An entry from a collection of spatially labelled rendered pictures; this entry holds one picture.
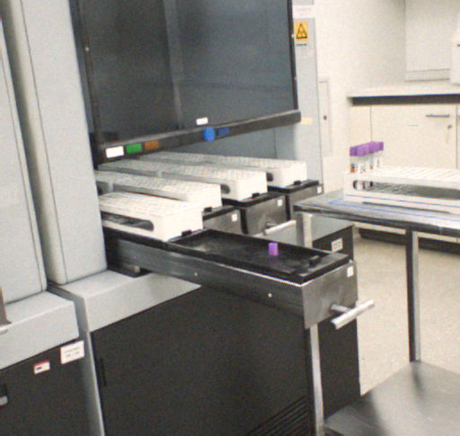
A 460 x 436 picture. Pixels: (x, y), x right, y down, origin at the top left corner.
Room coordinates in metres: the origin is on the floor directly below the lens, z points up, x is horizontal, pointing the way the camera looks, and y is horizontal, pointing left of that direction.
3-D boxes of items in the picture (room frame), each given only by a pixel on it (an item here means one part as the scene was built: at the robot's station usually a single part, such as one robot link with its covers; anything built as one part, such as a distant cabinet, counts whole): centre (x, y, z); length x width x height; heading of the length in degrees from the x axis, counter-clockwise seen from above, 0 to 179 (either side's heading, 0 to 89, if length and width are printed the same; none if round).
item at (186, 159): (1.89, 0.16, 0.83); 0.30 x 0.10 x 0.06; 43
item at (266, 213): (1.65, 0.15, 0.78); 0.73 x 0.14 x 0.09; 43
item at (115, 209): (1.26, 0.21, 0.83); 0.30 x 0.10 x 0.06; 43
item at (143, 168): (1.78, 0.28, 0.83); 0.30 x 0.10 x 0.06; 43
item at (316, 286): (1.13, 0.09, 0.78); 0.73 x 0.14 x 0.09; 43
